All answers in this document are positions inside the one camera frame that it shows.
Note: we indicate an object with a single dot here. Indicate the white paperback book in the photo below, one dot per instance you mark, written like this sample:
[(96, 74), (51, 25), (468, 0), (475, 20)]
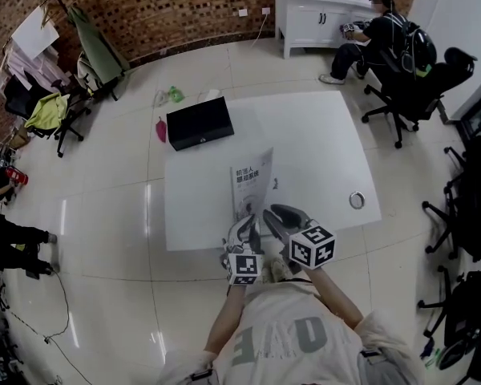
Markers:
[(249, 183)]

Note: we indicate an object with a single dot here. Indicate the pink bag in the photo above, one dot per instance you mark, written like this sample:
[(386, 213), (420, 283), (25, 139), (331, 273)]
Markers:
[(160, 130)]

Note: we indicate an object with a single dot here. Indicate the person's left forearm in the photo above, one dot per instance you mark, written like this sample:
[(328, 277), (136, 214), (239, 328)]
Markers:
[(224, 319)]

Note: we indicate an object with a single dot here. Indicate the person's light shoes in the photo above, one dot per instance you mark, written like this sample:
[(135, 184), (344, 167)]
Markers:
[(276, 270)]

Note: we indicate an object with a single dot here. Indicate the black chair with armrests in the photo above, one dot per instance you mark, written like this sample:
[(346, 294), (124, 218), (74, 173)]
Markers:
[(70, 122)]

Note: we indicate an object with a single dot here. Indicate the green plastic bag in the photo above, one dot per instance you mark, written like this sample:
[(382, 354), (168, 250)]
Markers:
[(176, 94)]

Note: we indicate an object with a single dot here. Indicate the red canister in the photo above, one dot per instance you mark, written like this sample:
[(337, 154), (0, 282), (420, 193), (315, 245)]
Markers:
[(17, 175)]

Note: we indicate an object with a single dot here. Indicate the person's right forearm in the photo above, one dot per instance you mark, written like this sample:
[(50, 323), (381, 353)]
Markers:
[(334, 295)]

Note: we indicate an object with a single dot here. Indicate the person's beige printed shirt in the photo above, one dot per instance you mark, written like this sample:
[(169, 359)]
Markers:
[(296, 343)]

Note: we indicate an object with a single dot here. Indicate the white board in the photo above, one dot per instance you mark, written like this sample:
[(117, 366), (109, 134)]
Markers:
[(35, 32)]

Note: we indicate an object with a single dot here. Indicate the white wall socket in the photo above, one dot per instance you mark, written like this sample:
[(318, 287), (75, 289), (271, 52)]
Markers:
[(266, 10), (243, 12)]

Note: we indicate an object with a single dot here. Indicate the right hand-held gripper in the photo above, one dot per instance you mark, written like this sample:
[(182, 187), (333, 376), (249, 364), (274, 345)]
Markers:
[(312, 247)]

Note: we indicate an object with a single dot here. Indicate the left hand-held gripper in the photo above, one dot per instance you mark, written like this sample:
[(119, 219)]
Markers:
[(243, 269)]

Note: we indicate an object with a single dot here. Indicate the black rectangular box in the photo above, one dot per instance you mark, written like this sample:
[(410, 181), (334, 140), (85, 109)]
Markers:
[(200, 123)]

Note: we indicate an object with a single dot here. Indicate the black office chair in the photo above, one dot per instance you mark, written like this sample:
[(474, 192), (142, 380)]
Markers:
[(421, 94)]

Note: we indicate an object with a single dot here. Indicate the yellow-green cloth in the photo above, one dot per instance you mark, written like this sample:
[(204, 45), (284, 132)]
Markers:
[(48, 110)]

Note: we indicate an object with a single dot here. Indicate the white cabinet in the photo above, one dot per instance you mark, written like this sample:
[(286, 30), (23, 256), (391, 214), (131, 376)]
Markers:
[(320, 14)]

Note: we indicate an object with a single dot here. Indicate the chair with green cover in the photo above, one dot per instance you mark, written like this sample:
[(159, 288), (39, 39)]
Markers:
[(96, 50)]

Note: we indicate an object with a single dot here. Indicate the black swivel chair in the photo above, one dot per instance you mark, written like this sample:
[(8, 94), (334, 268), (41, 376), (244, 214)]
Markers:
[(465, 319), (473, 199)]

